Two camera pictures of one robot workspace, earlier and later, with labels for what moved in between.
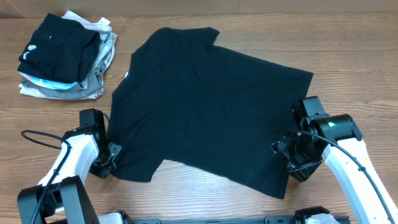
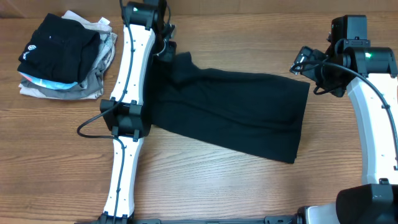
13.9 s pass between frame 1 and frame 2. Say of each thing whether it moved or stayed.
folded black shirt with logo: stayed
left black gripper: moved
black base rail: stayed
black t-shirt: moved
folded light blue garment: stayed
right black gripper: moved
